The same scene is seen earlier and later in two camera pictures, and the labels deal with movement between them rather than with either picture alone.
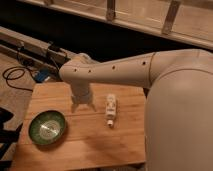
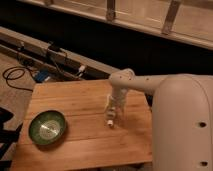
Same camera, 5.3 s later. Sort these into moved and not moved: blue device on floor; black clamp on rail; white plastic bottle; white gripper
Moved: white gripper
Not moved: black clamp on rail; blue device on floor; white plastic bottle
